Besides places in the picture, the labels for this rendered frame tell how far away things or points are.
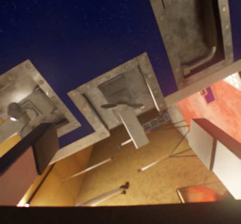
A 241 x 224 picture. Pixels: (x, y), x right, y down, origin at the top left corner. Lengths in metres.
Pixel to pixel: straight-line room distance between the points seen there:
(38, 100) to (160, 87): 0.19
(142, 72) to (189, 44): 0.09
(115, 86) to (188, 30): 0.14
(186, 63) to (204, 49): 0.03
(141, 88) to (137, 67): 0.04
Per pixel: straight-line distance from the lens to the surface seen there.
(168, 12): 0.27
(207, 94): 1.92
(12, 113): 0.25
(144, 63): 0.26
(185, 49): 0.30
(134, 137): 0.28
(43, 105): 0.29
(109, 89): 0.27
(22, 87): 0.29
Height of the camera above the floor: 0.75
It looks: 5 degrees up
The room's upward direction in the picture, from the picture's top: 117 degrees counter-clockwise
